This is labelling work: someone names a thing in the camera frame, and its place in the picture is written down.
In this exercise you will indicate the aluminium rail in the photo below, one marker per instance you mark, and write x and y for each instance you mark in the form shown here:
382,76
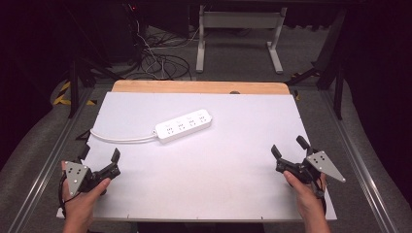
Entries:
359,165
48,161

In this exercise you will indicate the white power strip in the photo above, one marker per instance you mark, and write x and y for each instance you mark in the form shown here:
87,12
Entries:
184,125

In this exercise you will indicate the white desk frame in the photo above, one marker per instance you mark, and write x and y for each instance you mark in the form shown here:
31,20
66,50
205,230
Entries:
239,20

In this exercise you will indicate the white board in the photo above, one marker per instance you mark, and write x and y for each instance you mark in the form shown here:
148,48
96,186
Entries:
200,181

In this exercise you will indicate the black metal stand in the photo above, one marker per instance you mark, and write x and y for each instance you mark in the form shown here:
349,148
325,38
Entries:
338,84
74,87

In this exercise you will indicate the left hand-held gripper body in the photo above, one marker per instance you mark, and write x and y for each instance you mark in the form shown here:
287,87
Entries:
76,174

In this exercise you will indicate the yellow black hazard tape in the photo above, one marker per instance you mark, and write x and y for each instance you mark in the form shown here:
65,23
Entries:
63,98

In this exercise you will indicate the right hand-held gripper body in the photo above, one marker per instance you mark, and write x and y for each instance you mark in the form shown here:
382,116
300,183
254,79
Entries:
324,163

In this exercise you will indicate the person's right hand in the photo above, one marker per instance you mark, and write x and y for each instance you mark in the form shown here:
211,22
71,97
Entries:
306,197

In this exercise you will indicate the person's left hand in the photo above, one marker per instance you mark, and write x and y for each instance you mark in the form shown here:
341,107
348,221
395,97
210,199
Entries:
81,204

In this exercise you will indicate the wooden table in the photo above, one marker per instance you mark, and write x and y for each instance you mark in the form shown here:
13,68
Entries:
194,86

